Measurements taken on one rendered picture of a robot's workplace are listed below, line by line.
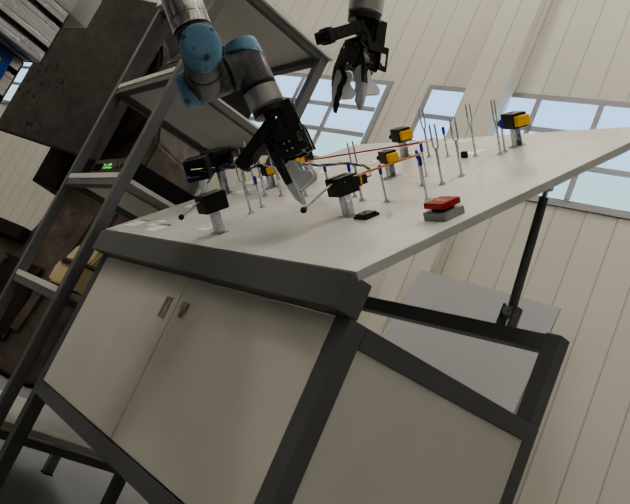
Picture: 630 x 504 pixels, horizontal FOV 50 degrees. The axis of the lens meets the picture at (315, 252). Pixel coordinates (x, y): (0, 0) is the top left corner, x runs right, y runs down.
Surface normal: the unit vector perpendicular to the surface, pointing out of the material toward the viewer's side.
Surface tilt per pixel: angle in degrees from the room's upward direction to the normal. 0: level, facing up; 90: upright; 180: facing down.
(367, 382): 90
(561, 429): 90
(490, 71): 90
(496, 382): 76
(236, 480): 90
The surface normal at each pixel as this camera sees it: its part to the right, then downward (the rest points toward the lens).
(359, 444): 0.59, 0.08
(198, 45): 0.11, -0.18
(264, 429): -0.70, -0.44
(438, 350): -0.36, -0.59
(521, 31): -0.47, -0.40
